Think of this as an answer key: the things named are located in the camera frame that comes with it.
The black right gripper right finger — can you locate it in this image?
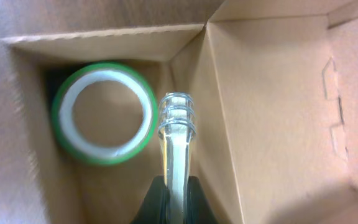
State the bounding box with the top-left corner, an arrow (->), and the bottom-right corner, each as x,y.
185,176 -> 218,224

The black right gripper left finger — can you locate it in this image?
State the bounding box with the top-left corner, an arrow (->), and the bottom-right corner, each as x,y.
130,175 -> 170,224

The yellow spiral notepad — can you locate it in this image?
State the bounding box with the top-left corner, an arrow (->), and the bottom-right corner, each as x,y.
158,92 -> 196,224

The green tape roll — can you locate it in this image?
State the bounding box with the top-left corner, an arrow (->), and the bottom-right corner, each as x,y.
50,62 -> 157,166

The brown cardboard box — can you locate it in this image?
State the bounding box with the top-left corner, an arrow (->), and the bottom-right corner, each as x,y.
3,1 -> 358,223

